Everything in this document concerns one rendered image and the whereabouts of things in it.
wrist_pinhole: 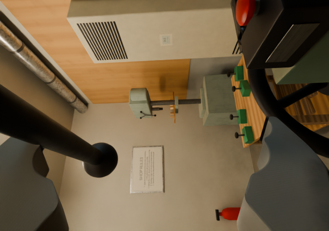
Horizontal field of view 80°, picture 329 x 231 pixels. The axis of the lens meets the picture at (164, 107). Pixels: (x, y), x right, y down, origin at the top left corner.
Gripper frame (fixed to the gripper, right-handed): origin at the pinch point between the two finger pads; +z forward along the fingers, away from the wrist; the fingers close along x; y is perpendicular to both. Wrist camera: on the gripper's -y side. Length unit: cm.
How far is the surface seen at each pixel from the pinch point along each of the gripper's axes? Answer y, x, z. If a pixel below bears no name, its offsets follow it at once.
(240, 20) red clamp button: -4.6, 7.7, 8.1
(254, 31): -3.6, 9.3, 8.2
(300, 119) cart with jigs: 53, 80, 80
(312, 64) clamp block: -0.4, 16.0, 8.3
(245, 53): -1.3, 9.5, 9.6
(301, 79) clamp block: 2.0, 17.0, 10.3
